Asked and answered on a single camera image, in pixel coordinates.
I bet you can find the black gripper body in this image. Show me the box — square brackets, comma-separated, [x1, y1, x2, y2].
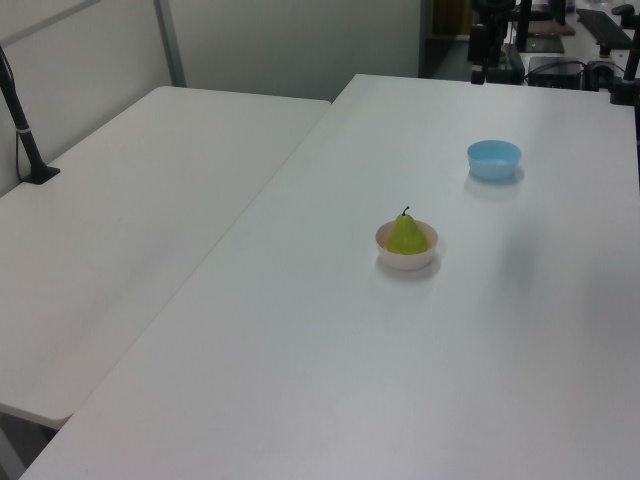
[469, 0, 517, 29]

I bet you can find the blue plastic bowl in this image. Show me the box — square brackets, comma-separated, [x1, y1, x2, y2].
[466, 139, 523, 182]

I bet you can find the small black device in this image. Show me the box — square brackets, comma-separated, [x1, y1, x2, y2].
[585, 43, 619, 93]

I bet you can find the black electronics box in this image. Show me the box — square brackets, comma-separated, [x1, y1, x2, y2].
[526, 55, 587, 89]

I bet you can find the white side table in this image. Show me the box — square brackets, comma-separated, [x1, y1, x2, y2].
[0, 85, 334, 429]

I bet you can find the brown wooden board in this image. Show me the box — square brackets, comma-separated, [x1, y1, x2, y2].
[529, 19, 577, 38]

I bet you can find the grey partition post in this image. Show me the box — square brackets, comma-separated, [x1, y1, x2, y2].
[153, 0, 188, 89]

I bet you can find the green pear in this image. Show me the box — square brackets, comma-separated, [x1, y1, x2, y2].
[386, 204, 430, 257]

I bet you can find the black keyboard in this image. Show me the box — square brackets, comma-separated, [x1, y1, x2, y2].
[575, 6, 633, 50]

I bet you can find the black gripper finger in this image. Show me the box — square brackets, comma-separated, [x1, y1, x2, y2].
[469, 23, 488, 85]
[487, 25, 504, 81]

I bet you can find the pink plastic bowl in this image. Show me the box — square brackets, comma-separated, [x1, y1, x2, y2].
[375, 219, 440, 273]

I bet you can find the black camera pole with clamp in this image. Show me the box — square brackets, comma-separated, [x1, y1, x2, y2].
[0, 43, 62, 187]

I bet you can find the black vertical pole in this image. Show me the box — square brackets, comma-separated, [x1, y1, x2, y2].
[515, 0, 535, 52]

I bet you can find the dark grey cabinet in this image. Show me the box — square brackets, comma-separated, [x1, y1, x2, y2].
[418, 0, 474, 79]

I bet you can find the black clamp stand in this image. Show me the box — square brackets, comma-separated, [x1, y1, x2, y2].
[608, 42, 640, 107]

